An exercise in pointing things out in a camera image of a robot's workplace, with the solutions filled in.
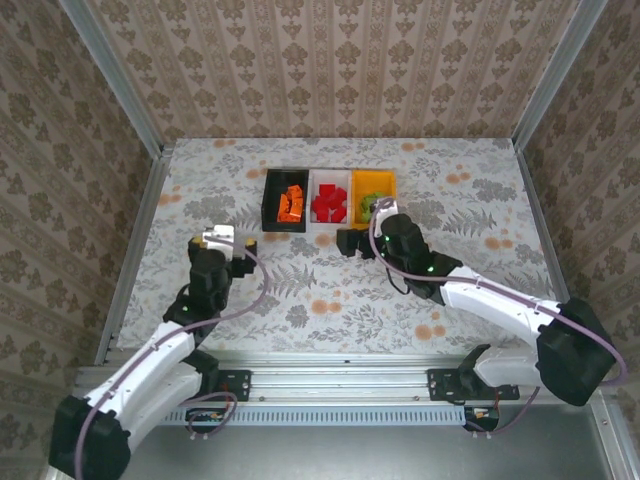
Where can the green lego brick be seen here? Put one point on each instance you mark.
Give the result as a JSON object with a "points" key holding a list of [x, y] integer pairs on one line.
{"points": [[365, 204], [366, 217], [372, 195]]}

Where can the aluminium frame beam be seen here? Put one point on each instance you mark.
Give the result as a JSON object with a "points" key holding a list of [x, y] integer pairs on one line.
{"points": [[340, 380]]}

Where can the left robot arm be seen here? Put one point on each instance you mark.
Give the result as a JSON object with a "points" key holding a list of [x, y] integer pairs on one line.
{"points": [[160, 345]]}

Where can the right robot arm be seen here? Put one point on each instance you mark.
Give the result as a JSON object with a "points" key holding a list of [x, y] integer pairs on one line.
{"points": [[500, 305]]}

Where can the yellow plastic bin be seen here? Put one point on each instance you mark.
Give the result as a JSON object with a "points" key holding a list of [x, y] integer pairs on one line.
{"points": [[367, 181]]}

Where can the black plastic bin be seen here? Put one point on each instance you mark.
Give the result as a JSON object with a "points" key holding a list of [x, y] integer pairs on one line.
{"points": [[285, 177]]}

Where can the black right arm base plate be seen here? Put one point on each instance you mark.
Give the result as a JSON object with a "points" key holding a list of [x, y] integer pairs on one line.
{"points": [[440, 385]]}

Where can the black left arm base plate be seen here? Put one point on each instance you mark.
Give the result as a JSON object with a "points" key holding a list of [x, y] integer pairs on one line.
{"points": [[237, 385]]}

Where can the orange lego brick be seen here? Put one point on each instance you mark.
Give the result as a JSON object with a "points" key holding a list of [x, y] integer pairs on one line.
{"points": [[295, 216], [295, 191], [283, 207], [298, 204]]}

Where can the white plastic bin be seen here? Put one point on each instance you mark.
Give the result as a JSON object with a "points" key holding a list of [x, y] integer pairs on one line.
{"points": [[327, 176]]}

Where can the floral patterned tablecloth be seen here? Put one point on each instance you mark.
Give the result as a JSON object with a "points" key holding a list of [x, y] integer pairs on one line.
{"points": [[350, 325]]}

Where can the black electronics board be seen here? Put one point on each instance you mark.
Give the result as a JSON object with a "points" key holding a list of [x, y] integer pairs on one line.
{"points": [[205, 416], [482, 417]]}

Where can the grey metal panel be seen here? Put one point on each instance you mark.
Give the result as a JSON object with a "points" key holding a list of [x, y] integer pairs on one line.
{"points": [[350, 455]]}

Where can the aluminium corner post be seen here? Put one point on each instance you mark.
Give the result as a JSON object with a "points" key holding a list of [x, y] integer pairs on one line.
{"points": [[560, 75], [112, 75]]}

